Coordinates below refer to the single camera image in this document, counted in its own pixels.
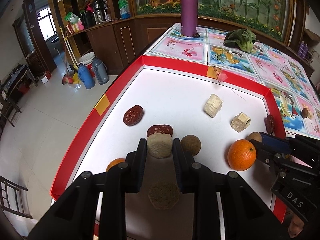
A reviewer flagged green bok choy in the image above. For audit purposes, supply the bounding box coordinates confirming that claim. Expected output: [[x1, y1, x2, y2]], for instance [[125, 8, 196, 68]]
[[223, 26, 257, 53]]

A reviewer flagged grey thermos flask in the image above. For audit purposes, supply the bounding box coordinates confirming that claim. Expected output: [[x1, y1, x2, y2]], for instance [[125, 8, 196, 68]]
[[91, 57, 110, 85]]

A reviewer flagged pink snack box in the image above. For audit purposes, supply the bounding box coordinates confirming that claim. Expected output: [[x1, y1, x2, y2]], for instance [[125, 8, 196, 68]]
[[67, 21, 84, 33]]

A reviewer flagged orange tangerine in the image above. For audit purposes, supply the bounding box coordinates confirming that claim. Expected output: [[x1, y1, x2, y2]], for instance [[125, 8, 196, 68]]
[[106, 158, 126, 172], [227, 139, 257, 171]]

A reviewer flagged wooden partition cabinet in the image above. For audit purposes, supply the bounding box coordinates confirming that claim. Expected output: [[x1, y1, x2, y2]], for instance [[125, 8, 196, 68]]
[[66, 14, 315, 77]]

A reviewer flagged person's right hand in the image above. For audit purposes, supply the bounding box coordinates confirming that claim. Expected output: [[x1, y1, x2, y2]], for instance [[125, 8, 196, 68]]
[[290, 215, 307, 237]]

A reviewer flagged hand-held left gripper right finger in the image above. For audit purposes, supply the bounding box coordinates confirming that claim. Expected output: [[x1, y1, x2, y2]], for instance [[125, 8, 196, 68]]
[[172, 138, 292, 240]]

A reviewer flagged flower painted glass panel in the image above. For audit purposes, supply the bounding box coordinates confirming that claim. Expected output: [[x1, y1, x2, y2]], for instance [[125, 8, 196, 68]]
[[131, 0, 294, 40]]

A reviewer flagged red dustpan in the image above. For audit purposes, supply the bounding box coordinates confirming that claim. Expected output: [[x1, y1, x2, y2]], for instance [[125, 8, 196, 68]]
[[62, 71, 75, 85]]

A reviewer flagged green label plastic bottle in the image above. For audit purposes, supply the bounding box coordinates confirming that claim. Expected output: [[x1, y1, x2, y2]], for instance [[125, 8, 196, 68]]
[[118, 0, 131, 20]]

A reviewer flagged yellow handled broom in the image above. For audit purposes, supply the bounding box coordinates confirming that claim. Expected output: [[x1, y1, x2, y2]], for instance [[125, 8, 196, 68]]
[[60, 26, 79, 77]]

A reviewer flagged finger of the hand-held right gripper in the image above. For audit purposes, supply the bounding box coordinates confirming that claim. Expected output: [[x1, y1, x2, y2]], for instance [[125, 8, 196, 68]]
[[251, 140, 283, 172], [259, 131, 320, 161]]

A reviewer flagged printed plastic tablecloth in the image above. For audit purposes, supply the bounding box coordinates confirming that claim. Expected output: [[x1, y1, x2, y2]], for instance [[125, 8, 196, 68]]
[[142, 22, 320, 140]]

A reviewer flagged beige cake with cream top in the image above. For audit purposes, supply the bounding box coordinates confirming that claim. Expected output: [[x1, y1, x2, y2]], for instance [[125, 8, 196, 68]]
[[231, 112, 251, 132]]

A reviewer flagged octagonal beige grain cake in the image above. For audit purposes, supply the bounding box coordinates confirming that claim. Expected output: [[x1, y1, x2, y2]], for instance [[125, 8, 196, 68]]
[[148, 181, 180, 210]]

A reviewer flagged cream square cake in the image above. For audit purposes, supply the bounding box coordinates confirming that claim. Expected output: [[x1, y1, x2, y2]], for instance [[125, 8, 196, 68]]
[[203, 94, 223, 118]]

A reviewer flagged red and white tray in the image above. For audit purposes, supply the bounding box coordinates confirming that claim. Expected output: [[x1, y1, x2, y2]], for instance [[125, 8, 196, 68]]
[[50, 55, 287, 224]]

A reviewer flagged black jar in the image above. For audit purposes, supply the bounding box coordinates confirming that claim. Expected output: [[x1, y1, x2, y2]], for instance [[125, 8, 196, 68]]
[[80, 10, 97, 29]]

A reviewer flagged purple thermos bottle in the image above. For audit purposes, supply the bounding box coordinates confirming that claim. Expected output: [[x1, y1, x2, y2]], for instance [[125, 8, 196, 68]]
[[178, 0, 198, 37]]

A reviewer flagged blue thermos flask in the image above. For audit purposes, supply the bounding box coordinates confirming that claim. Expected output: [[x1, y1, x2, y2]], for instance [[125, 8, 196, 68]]
[[77, 63, 96, 90]]

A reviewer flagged dark wooden chair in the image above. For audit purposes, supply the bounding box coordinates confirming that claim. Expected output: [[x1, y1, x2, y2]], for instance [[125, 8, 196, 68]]
[[0, 175, 33, 220], [0, 80, 22, 128]]

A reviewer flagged green snack bag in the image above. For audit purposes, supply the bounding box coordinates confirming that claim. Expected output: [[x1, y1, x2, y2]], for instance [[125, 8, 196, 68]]
[[65, 12, 81, 25]]

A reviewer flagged dark low table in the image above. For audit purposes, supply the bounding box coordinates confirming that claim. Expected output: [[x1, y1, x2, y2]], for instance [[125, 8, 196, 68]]
[[5, 64, 38, 95]]

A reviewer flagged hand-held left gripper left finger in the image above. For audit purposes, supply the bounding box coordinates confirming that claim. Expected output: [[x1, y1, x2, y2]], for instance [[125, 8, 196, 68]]
[[27, 138, 148, 240]]

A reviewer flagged black thermos jug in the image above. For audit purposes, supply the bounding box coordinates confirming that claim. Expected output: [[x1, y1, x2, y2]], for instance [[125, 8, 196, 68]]
[[91, 0, 107, 23]]

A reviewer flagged red date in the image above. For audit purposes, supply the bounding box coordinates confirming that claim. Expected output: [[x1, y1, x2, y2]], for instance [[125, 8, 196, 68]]
[[265, 114, 275, 134], [123, 105, 144, 126], [147, 124, 174, 137]]

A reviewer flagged round beige cake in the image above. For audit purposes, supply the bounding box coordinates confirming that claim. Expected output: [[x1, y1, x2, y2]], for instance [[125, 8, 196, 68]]
[[146, 133, 173, 158]]

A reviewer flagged white bucket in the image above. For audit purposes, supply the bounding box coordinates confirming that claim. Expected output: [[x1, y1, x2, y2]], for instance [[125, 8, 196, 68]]
[[76, 52, 97, 78]]

